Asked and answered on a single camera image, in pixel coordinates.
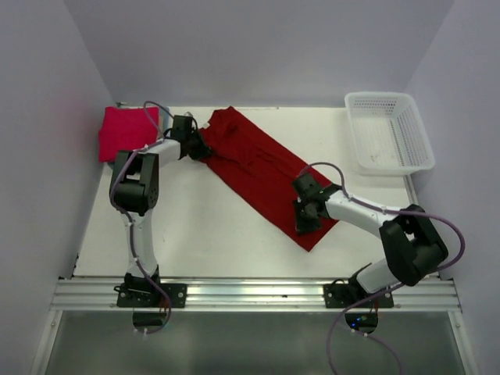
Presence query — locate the dark red t shirt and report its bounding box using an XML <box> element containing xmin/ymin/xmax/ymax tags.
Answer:
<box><xmin>200</xmin><ymin>106</ymin><xmax>337</xmax><ymax>252</ymax></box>

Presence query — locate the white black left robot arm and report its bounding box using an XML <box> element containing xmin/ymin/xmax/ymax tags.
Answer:
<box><xmin>109</xmin><ymin>115</ymin><xmax>211</xmax><ymax>310</ymax></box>

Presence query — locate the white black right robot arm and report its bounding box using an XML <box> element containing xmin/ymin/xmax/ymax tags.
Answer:
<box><xmin>291</xmin><ymin>173</ymin><xmax>448</xmax><ymax>307</ymax></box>

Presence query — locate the folded blue t shirt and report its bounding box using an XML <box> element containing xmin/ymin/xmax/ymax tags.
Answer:
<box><xmin>159</xmin><ymin>107</ymin><xmax>172</xmax><ymax>130</ymax></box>

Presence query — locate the folded pink t shirt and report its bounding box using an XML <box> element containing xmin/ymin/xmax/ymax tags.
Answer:
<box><xmin>98</xmin><ymin>106</ymin><xmax>159</xmax><ymax>163</ymax></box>

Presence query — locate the white perforated plastic basket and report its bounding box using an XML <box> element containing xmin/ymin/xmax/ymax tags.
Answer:
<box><xmin>345</xmin><ymin>91</ymin><xmax>435</xmax><ymax>177</ymax></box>

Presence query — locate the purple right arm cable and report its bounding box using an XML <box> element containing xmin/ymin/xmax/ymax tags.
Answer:
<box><xmin>300</xmin><ymin>161</ymin><xmax>466</xmax><ymax>375</ymax></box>

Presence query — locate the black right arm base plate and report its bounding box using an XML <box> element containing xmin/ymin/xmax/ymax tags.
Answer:
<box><xmin>323</xmin><ymin>279</ymin><xmax>395</xmax><ymax>309</ymax></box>

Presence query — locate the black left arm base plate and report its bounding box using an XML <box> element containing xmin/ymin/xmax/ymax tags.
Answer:
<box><xmin>113</xmin><ymin>283</ymin><xmax>188</xmax><ymax>309</ymax></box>

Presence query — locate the aluminium mounting rail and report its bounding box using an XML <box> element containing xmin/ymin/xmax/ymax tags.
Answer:
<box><xmin>50</xmin><ymin>277</ymin><xmax>461</xmax><ymax>313</ymax></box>

